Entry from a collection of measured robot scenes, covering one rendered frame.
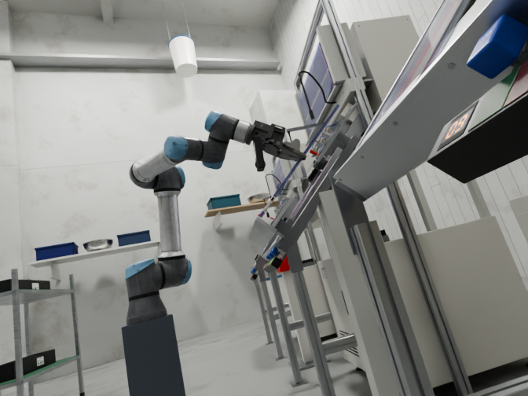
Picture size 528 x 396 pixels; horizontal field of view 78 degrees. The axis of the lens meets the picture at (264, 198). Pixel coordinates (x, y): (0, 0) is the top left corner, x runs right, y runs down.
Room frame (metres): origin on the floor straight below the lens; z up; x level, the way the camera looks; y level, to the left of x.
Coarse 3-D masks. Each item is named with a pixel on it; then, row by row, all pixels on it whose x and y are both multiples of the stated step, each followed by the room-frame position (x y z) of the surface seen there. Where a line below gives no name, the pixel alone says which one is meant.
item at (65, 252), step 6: (48, 246) 4.44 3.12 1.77; (54, 246) 4.47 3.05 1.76; (60, 246) 4.51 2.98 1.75; (66, 246) 4.53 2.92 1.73; (72, 246) 4.56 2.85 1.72; (78, 246) 4.87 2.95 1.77; (36, 252) 4.39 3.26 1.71; (42, 252) 4.42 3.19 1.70; (48, 252) 4.45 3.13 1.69; (54, 252) 4.48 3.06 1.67; (60, 252) 4.50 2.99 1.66; (66, 252) 4.53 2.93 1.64; (72, 252) 4.56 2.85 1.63; (78, 252) 4.88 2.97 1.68; (36, 258) 4.39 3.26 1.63; (42, 258) 4.42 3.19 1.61; (48, 258) 4.44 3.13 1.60
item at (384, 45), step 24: (360, 24) 1.43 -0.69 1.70; (384, 24) 1.45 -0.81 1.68; (408, 24) 1.46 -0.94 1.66; (360, 48) 1.44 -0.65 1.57; (384, 48) 1.44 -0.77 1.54; (408, 48) 1.46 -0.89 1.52; (384, 72) 1.43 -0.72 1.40; (384, 96) 1.42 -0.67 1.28; (480, 192) 1.48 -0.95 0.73; (480, 216) 1.50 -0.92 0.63
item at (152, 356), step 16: (160, 320) 1.26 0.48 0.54; (128, 336) 1.21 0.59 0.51; (144, 336) 1.23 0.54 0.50; (160, 336) 1.26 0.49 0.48; (128, 352) 1.21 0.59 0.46; (144, 352) 1.23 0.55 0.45; (160, 352) 1.25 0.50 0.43; (176, 352) 1.27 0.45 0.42; (128, 368) 1.21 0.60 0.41; (144, 368) 1.23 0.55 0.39; (160, 368) 1.25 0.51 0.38; (176, 368) 1.27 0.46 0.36; (128, 384) 1.21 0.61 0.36; (144, 384) 1.23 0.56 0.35; (160, 384) 1.25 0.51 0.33; (176, 384) 1.27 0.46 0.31
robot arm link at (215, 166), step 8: (208, 136) 1.04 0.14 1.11; (208, 144) 1.02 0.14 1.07; (216, 144) 1.03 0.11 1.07; (224, 144) 1.04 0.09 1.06; (208, 152) 1.03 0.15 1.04; (216, 152) 1.05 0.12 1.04; (224, 152) 1.07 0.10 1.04; (200, 160) 1.04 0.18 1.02; (208, 160) 1.06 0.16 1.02; (216, 160) 1.07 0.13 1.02; (216, 168) 1.09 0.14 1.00
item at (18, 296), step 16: (16, 272) 2.32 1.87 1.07; (16, 288) 2.31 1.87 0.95; (0, 304) 2.69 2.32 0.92; (16, 304) 2.30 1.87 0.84; (16, 320) 2.30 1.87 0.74; (16, 336) 2.30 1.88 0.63; (16, 352) 2.30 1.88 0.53; (80, 352) 3.18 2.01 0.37; (16, 368) 2.30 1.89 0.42; (48, 368) 2.63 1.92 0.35; (80, 368) 3.16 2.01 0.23; (0, 384) 2.32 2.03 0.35; (16, 384) 2.30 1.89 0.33; (32, 384) 3.11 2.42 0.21; (80, 384) 3.16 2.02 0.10
